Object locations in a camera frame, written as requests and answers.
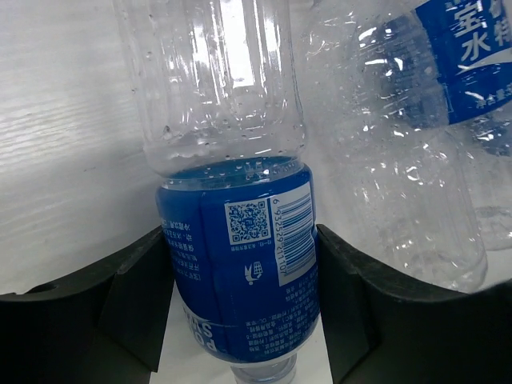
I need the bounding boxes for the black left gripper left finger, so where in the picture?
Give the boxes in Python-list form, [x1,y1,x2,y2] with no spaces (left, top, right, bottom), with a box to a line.
[1,229,174,383]

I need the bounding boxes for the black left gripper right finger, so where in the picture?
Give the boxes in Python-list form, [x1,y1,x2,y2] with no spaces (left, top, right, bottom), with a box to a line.
[318,225,511,383]

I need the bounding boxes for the blue label bottle row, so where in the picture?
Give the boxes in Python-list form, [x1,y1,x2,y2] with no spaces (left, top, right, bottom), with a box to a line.
[114,1,319,383]
[358,1,511,251]

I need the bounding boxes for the clear unlabelled bottle in row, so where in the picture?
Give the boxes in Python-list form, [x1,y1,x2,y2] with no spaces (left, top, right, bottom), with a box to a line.
[294,1,487,293]

